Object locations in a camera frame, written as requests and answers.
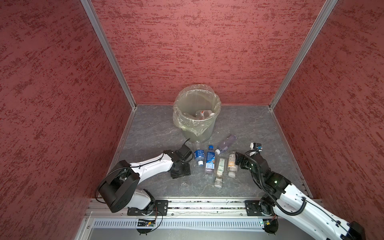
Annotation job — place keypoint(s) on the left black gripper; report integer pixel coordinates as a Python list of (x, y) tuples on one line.
[(186, 172)]

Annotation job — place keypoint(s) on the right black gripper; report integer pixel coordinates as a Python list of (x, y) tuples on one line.
[(245, 159)]

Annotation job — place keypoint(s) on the white red Wahaha bottle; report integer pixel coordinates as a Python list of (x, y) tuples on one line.
[(204, 114)]

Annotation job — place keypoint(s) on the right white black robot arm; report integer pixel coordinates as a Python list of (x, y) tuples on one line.
[(283, 199)]

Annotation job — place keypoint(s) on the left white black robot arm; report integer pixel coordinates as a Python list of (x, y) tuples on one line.
[(119, 188)]

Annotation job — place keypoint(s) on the clear plastic bin liner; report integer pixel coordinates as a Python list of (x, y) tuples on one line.
[(193, 120)]

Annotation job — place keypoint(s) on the blue label water bottle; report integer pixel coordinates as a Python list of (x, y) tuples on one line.
[(199, 154)]

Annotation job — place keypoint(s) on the clear orange label bottle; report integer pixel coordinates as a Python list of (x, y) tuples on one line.
[(232, 166)]

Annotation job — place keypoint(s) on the blue cap artesian bottle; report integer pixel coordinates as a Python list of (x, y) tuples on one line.
[(210, 160)]

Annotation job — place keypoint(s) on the clear purple tinted bottle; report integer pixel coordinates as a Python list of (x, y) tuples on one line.
[(224, 145)]

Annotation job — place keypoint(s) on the green white label bottle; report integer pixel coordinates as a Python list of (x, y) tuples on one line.
[(220, 173)]

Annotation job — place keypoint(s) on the white perforated vent strip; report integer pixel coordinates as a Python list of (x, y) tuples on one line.
[(250, 225)]

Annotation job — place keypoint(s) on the right corner aluminium profile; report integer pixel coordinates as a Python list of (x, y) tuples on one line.
[(318, 24)]

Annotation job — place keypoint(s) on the corner aluminium profile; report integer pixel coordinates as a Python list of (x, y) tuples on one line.
[(318, 24), (97, 26)]

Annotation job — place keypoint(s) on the left corner aluminium profile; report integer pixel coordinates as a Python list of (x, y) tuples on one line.
[(97, 26)]

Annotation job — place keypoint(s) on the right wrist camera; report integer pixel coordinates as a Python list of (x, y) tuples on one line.
[(256, 147)]

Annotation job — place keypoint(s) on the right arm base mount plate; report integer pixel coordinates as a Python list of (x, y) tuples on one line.
[(254, 209)]

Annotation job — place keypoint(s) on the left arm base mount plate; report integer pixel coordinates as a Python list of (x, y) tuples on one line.
[(156, 207)]

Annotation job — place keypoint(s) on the right circuit board with wires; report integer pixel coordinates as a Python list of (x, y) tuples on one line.
[(271, 226)]

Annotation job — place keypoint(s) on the circuit board with wires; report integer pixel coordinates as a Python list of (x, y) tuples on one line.
[(271, 226), (147, 226)]

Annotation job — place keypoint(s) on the left circuit board with wires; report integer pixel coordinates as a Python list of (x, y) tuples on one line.
[(147, 226)]

